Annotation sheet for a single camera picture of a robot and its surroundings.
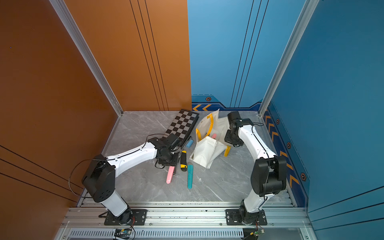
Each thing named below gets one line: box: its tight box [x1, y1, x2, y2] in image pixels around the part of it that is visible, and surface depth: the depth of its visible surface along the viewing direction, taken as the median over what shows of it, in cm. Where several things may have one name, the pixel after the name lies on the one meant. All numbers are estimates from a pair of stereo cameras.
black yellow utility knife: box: [180, 150, 188, 172], surface depth 93 cm
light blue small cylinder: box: [186, 139, 194, 148], surface depth 101 cm
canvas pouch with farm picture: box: [189, 108, 231, 169], surface depth 90 cm
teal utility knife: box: [187, 162, 194, 190], surface depth 89 cm
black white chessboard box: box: [161, 109, 200, 148], surface depth 111 cm
